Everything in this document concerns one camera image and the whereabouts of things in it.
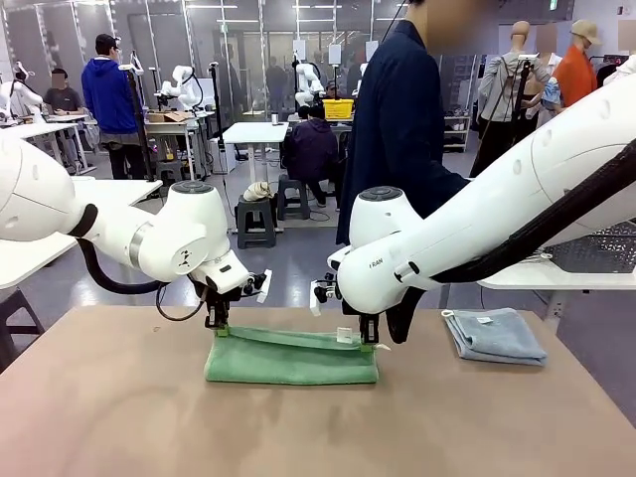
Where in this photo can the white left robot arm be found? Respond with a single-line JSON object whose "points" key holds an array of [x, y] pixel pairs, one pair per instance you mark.
{"points": [[164, 233]]}

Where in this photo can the person in blue hoodie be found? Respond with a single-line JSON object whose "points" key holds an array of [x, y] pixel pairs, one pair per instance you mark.
{"points": [[107, 94]]}

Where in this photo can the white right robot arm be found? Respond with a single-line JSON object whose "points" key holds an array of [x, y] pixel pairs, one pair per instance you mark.
{"points": [[497, 208]]}

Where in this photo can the seated person in dark jacket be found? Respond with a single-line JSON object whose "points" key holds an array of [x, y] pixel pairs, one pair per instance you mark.
{"points": [[310, 149]]}

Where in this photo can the mannequin orange top tan cap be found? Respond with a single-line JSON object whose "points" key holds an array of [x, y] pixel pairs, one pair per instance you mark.
{"points": [[576, 74]]}

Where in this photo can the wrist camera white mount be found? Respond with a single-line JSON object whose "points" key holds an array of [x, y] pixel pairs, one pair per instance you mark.
{"points": [[263, 288], [314, 298]]}

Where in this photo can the green towel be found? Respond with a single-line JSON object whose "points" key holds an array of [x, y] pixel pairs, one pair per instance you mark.
{"points": [[288, 365]]}

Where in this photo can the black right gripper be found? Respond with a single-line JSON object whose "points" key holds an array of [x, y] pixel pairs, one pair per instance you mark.
{"points": [[370, 325]]}

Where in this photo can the beige cloth bundle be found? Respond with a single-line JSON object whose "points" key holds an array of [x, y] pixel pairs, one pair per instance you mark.
{"points": [[258, 191]]}

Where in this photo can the mannequin in grey shirt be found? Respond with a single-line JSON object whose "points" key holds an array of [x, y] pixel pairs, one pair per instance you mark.
{"points": [[502, 79]]}

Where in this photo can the person in grey shirt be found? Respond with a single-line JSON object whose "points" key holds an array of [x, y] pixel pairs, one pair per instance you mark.
{"points": [[63, 102]]}

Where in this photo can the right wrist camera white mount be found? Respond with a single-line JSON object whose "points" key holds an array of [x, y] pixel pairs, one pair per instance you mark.
{"points": [[314, 298]]}

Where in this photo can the black pole stand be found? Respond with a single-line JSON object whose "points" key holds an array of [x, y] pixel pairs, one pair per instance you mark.
{"points": [[216, 99]]}

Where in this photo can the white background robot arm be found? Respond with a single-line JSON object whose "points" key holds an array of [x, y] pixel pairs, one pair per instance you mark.
{"points": [[22, 92], [308, 79], [184, 89]]}

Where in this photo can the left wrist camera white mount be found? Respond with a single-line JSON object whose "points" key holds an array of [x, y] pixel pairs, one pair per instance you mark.
{"points": [[263, 288]]}

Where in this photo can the white rounded side table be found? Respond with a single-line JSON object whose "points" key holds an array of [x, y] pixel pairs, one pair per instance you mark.
{"points": [[114, 191], [546, 278]]}

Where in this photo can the grey-blue towel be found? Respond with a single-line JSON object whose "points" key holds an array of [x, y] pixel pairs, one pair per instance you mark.
{"points": [[497, 338]]}

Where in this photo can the grey metal workbench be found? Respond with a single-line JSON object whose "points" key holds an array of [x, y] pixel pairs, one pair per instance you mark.
{"points": [[169, 128]]}

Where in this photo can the grey perforated plastic basket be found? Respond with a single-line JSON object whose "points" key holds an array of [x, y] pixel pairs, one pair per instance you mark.
{"points": [[596, 253]]}

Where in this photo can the white computer tower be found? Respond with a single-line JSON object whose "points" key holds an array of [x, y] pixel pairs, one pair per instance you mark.
{"points": [[227, 156]]}

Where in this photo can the open cardboard box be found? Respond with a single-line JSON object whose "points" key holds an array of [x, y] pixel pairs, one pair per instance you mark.
{"points": [[166, 116]]}

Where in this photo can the person in black cap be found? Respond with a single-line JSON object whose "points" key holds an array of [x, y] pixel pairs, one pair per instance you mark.
{"points": [[332, 90]]}

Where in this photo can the yellow plastic basket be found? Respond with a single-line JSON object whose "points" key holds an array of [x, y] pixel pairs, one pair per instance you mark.
{"points": [[338, 108]]}

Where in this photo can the black tripod stand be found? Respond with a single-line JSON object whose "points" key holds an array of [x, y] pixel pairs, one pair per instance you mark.
{"points": [[141, 129], [517, 109]]}

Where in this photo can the grey plastic step stool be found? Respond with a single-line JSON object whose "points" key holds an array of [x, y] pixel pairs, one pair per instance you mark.
{"points": [[169, 171], [256, 218], [293, 194]]}

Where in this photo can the long white background desk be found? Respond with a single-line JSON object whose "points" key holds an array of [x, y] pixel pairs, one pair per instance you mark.
{"points": [[30, 130]]}

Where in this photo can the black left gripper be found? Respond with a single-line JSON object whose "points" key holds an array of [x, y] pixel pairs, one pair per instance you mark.
{"points": [[218, 308]]}

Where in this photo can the white shoe shelf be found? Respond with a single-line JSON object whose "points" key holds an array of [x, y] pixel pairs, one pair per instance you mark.
{"points": [[454, 129]]}

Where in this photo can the person in navy jacket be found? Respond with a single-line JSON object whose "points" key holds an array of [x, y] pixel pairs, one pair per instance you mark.
{"points": [[397, 109]]}

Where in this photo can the dark grey stool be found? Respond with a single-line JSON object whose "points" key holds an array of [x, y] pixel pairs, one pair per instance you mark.
{"points": [[17, 308]]}

